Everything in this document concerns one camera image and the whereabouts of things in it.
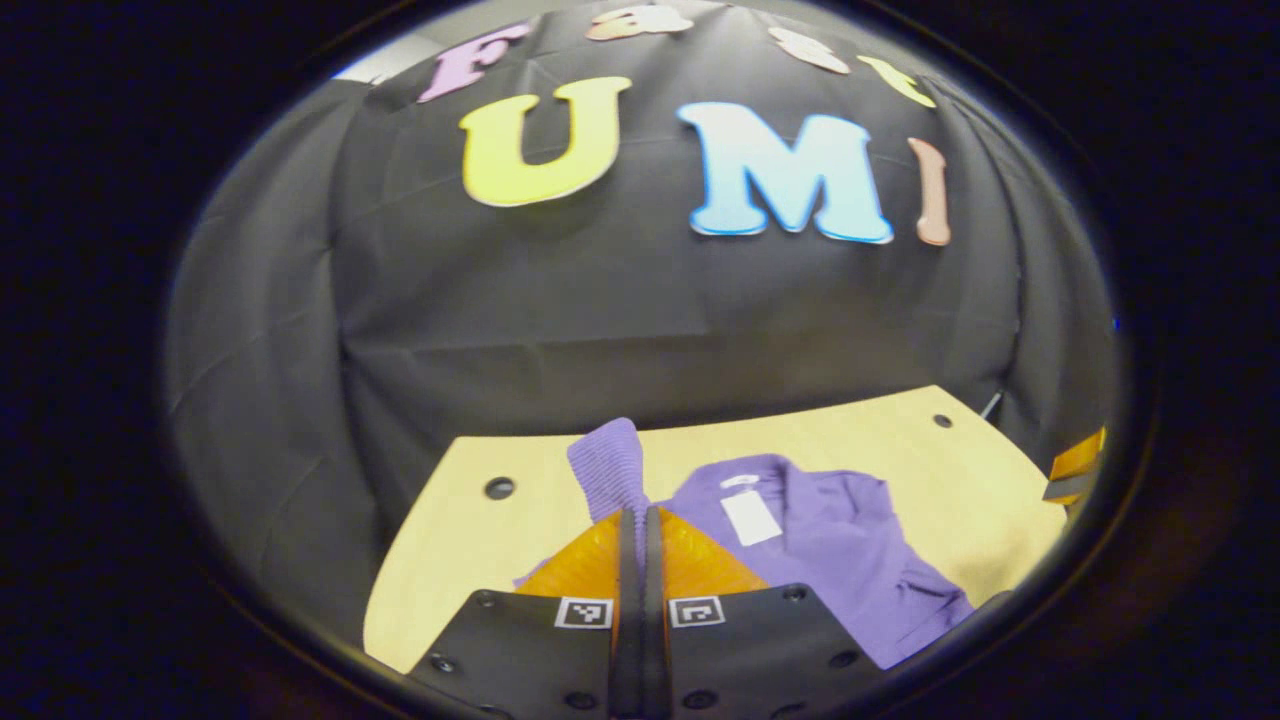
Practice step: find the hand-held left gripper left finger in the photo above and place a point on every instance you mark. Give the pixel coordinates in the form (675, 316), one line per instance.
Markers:
(627, 600)

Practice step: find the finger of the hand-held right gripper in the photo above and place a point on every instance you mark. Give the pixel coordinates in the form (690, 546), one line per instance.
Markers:
(1075, 465)

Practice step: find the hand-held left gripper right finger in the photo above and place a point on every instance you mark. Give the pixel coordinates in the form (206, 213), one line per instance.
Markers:
(653, 600)

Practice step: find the purple knit sweater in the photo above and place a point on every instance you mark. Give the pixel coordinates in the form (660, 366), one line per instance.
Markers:
(830, 550)

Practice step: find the black backdrop cloth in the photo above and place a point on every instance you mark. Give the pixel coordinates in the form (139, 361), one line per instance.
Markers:
(600, 300)

